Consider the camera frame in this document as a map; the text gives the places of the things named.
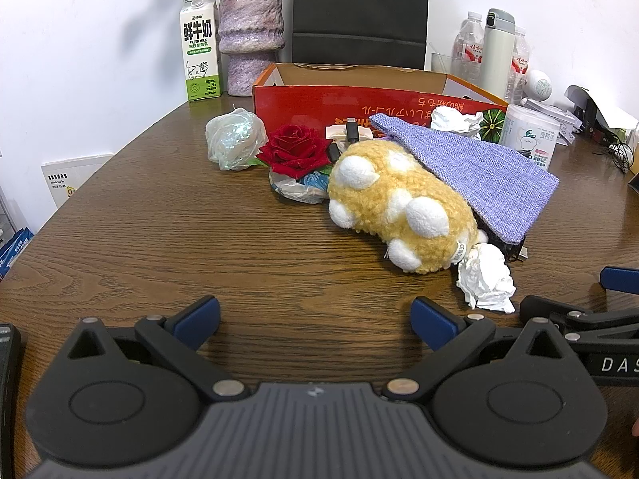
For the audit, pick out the clear glass cup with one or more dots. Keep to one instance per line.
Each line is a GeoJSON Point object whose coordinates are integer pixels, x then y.
{"type": "Point", "coordinates": [442, 62]}

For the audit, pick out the red cardboard box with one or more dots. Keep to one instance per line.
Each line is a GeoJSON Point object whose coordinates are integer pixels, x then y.
{"type": "Point", "coordinates": [309, 105]}

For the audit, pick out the clear cotton swab box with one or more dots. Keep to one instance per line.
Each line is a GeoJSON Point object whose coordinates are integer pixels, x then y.
{"type": "Point", "coordinates": [529, 134]}

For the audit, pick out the beige plastic piece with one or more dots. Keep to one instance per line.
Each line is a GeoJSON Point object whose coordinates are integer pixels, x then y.
{"type": "Point", "coordinates": [335, 132]}

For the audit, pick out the blue white packet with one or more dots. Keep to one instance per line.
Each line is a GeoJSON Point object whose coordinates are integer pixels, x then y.
{"type": "Point", "coordinates": [15, 252]}

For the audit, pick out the purple fabric pouch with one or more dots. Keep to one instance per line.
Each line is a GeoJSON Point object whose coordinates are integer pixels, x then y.
{"type": "Point", "coordinates": [474, 169]}

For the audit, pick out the iridescent plastic bag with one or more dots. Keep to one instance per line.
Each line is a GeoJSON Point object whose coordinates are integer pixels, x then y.
{"type": "Point", "coordinates": [234, 137]}

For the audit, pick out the black chair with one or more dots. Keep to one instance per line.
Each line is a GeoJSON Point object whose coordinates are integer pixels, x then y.
{"type": "Point", "coordinates": [359, 10]}

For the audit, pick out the purple textured vase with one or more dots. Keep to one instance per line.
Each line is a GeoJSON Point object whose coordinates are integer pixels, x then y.
{"type": "Point", "coordinates": [249, 35]}

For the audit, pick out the red artificial rose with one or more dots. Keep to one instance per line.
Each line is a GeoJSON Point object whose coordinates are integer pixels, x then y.
{"type": "Point", "coordinates": [294, 149]}

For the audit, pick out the green white milk carton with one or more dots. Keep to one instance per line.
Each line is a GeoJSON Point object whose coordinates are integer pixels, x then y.
{"type": "Point", "coordinates": [200, 50]}

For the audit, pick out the black desk device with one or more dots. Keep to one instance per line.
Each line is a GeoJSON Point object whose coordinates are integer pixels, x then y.
{"type": "Point", "coordinates": [591, 110]}

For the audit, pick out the yellow white plush toy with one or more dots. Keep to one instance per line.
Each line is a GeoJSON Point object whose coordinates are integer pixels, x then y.
{"type": "Point", "coordinates": [389, 199]}

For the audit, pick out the white tin box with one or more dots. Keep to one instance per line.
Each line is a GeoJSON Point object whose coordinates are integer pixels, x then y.
{"type": "Point", "coordinates": [559, 119]}

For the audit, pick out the clear plastic wrapper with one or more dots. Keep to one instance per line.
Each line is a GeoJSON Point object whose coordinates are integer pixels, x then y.
{"type": "Point", "coordinates": [294, 192]}

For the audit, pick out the clear water bottle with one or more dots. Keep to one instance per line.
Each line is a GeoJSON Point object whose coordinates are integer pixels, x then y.
{"type": "Point", "coordinates": [468, 50]}
{"type": "Point", "coordinates": [520, 65]}

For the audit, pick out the white paper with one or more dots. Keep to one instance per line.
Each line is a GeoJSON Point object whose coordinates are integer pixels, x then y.
{"type": "Point", "coordinates": [454, 122]}
{"type": "Point", "coordinates": [486, 279]}

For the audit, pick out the white round speaker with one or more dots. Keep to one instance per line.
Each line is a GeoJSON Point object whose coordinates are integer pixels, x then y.
{"type": "Point", "coordinates": [538, 85]}

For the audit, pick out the black flat device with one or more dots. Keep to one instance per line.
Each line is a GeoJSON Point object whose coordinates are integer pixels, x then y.
{"type": "Point", "coordinates": [7, 364]}

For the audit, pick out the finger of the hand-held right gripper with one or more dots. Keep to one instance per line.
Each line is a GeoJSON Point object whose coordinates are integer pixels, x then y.
{"type": "Point", "coordinates": [549, 312]}
{"type": "Point", "coordinates": [621, 279]}

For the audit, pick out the white thermos bottle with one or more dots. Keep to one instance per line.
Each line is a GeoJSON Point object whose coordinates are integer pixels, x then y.
{"type": "Point", "coordinates": [495, 55]}

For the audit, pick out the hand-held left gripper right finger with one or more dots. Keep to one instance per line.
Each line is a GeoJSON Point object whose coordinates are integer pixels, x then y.
{"type": "Point", "coordinates": [433, 324]}

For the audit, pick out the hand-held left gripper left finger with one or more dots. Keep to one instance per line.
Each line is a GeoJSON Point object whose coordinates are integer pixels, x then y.
{"type": "Point", "coordinates": [199, 320]}

